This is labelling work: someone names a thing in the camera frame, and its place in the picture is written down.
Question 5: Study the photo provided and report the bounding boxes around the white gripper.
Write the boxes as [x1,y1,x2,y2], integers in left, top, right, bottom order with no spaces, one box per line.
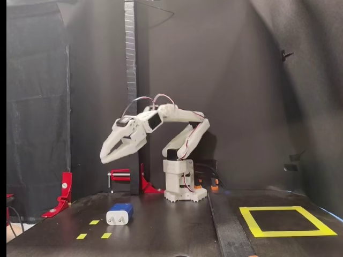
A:
[99,115,148,164]

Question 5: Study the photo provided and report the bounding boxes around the blue white charger block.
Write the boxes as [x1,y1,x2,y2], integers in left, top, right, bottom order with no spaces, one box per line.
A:
[106,203,135,226]

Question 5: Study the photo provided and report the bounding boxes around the red screw clamp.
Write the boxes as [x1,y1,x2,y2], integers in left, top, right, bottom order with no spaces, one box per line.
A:
[107,168,131,193]

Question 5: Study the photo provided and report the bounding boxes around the black fabric panel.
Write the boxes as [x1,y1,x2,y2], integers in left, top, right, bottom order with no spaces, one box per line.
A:
[6,2,72,223]

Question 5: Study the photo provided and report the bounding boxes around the red clamp piece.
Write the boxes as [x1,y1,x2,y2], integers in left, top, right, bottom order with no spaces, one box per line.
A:
[6,193,14,228]

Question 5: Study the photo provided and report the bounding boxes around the yellow tape square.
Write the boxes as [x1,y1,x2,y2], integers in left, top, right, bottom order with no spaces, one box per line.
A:
[239,206,338,238]

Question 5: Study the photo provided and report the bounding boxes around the red corner bracket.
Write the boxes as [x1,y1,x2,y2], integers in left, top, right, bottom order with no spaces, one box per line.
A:
[42,171,73,218]
[140,163,166,194]

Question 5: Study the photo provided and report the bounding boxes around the red white servo wires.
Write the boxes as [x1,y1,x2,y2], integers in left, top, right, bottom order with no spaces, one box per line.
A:
[122,93,180,121]

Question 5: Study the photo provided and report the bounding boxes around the black upright foam post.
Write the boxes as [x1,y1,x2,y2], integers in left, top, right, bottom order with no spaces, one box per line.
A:
[124,0,140,195]

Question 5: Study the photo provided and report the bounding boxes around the thin black cable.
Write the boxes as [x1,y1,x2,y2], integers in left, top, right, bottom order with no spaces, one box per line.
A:
[7,205,25,239]

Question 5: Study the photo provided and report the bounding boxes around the thin black overhead wire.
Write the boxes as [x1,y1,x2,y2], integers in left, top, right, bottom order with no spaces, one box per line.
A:
[133,0,175,29]

